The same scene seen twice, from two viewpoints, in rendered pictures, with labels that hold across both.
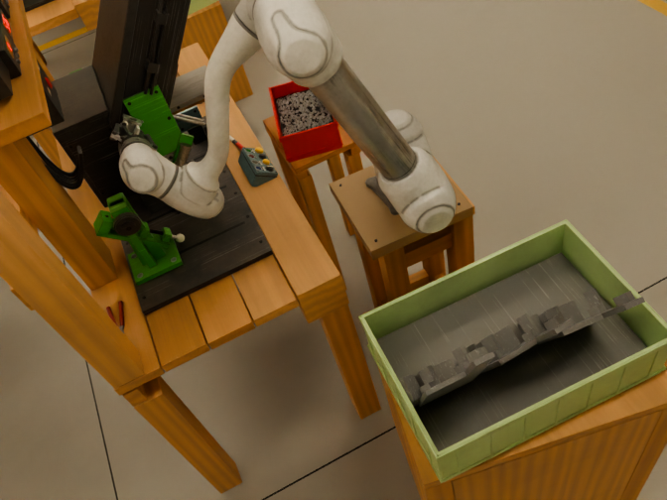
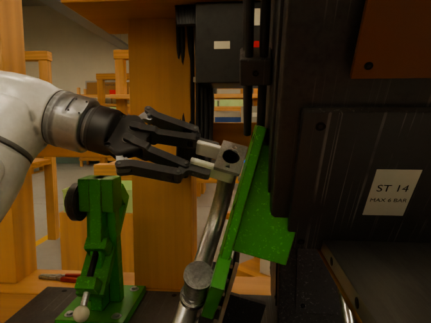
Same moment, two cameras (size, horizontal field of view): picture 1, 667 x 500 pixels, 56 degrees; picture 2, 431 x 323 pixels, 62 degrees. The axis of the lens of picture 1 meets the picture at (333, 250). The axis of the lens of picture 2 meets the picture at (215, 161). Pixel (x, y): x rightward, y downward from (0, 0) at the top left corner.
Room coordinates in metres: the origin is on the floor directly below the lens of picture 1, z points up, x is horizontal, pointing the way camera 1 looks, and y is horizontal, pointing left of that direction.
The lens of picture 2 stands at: (1.78, -0.06, 1.28)
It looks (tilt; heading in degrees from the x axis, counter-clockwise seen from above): 6 degrees down; 106
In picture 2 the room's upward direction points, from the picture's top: straight up
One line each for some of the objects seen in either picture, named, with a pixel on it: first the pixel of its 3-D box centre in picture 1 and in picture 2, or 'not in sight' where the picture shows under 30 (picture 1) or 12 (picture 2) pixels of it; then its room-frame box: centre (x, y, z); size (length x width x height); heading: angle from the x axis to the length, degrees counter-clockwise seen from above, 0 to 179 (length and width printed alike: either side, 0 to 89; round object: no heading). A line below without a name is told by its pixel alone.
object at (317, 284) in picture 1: (242, 156); not in sight; (1.82, 0.22, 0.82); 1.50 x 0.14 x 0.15; 11
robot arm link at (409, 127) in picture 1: (398, 148); not in sight; (1.37, -0.27, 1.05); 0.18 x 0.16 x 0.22; 2
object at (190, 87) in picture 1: (160, 102); (388, 254); (1.87, 0.41, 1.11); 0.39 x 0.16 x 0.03; 101
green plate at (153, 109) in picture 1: (153, 117); (262, 200); (1.71, 0.41, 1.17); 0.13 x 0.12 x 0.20; 11
